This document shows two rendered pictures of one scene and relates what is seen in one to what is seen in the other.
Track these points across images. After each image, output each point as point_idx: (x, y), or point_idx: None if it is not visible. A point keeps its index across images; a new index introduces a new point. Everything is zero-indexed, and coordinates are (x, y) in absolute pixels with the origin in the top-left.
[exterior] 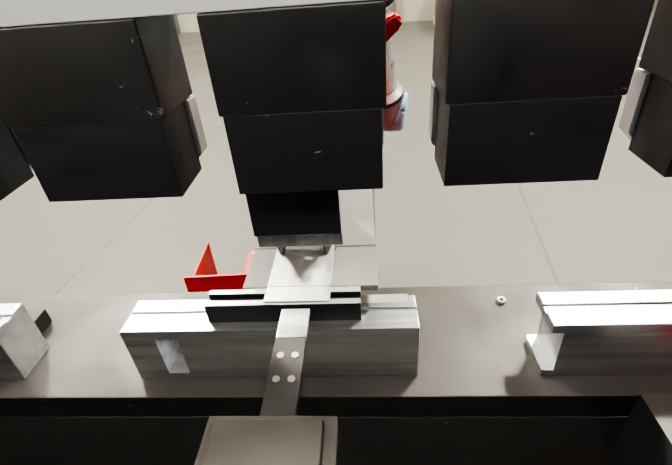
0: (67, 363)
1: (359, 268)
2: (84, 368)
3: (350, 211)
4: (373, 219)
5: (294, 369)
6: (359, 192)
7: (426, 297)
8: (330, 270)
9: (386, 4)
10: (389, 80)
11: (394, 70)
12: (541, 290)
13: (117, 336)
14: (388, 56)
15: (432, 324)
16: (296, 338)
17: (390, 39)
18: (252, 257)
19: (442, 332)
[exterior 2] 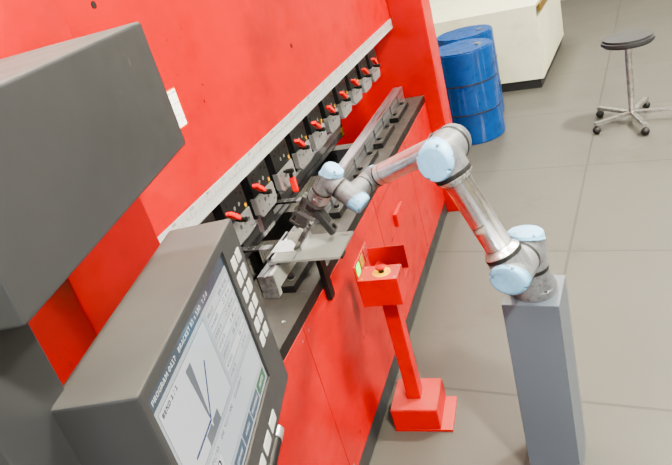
0: (317, 228)
1: (282, 257)
2: (312, 232)
3: (320, 252)
4: (310, 258)
5: (249, 249)
6: (335, 253)
7: (299, 302)
8: (284, 251)
9: (437, 184)
10: (479, 241)
11: (481, 237)
12: (282, 336)
13: (324, 233)
14: (467, 222)
15: (284, 303)
16: (259, 248)
17: (462, 210)
18: (393, 265)
19: (278, 305)
